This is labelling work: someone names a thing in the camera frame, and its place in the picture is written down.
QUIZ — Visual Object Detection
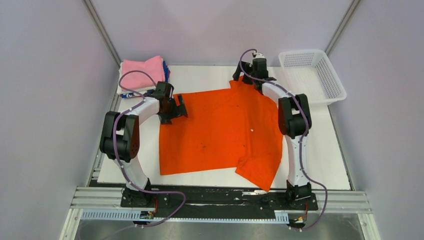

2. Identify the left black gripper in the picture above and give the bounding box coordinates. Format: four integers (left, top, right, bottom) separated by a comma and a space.
158, 94, 188, 125

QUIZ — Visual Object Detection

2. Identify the orange t-shirt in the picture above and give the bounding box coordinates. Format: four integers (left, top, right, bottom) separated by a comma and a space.
159, 80, 284, 191

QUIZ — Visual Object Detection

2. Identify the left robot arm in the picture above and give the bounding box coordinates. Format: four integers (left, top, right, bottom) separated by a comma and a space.
99, 82, 188, 208

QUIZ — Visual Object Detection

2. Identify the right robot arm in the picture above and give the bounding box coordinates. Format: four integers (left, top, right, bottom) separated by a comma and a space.
233, 57, 312, 209

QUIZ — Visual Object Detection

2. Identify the blue folded t-shirt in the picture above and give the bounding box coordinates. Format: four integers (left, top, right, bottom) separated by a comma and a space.
116, 59, 170, 98

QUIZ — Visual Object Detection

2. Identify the pink folded t-shirt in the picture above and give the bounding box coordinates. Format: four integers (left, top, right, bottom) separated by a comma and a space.
121, 55, 166, 90

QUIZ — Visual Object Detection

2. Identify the white plastic basket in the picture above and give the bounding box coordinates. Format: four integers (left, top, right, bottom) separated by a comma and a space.
278, 49, 347, 106

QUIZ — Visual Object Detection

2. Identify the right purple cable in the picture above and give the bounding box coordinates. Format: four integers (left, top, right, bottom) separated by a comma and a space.
238, 48, 329, 231

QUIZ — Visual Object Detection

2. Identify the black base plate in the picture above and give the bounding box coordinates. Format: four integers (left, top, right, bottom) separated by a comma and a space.
87, 178, 319, 221

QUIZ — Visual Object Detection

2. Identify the white slotted cable duct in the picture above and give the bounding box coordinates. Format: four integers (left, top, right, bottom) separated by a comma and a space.
80, 209, 290, 224

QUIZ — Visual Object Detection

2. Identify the aluminium frame rail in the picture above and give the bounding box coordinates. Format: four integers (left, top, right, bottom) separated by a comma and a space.
59, 187, 381, 240

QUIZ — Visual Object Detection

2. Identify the right corner metal post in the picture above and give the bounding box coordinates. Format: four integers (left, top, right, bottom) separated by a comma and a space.
324, 0, 362, 56

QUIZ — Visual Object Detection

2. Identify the corner metal post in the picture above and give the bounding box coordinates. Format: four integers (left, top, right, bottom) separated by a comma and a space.
324, 0, 362, 56
82, 0, 121, 69

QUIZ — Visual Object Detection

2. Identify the left corner metal post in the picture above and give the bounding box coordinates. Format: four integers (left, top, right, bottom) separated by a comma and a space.
82, 0, 121, 69

